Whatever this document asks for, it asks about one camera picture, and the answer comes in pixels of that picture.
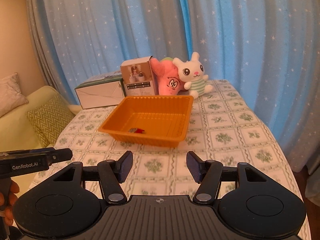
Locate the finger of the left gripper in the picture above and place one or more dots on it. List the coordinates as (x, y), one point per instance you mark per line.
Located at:
(57, 156)
(38, 150)

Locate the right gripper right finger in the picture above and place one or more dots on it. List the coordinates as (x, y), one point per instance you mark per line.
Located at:
(207, 174)

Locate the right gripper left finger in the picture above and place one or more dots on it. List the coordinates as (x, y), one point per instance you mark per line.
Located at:
(111, 174)

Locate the red silver candy piece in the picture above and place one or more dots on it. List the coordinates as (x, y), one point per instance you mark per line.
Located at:
(136, 130)

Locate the person's left hand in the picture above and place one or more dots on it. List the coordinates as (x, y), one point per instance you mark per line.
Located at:
(11, 199)

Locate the green zigzag cushion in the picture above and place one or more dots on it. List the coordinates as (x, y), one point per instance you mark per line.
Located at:
(50, 119)

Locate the light green sofa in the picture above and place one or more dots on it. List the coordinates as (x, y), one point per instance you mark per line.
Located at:
(17, 132)

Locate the floral checked tablecloth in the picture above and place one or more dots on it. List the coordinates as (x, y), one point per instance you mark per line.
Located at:
(221, 127)

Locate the beige patterned cushion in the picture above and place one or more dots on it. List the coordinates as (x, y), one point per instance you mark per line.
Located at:
(11, 95)

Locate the orange plastic tray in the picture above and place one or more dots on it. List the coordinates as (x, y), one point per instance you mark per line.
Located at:
(165, 120)

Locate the white and green carton box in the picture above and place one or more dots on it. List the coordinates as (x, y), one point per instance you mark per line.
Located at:
(101, 90)

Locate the pink starfish plush toy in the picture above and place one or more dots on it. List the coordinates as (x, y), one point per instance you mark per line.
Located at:
(166, 73)

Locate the brown humidifier product box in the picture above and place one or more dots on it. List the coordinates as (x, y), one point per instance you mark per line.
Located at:
(138, 77)

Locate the white bunny plush toy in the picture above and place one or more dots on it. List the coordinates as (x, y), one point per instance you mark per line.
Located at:
(192, 74)

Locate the blue star curtain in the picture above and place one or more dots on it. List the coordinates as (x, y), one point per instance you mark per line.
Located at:
(268, 50)

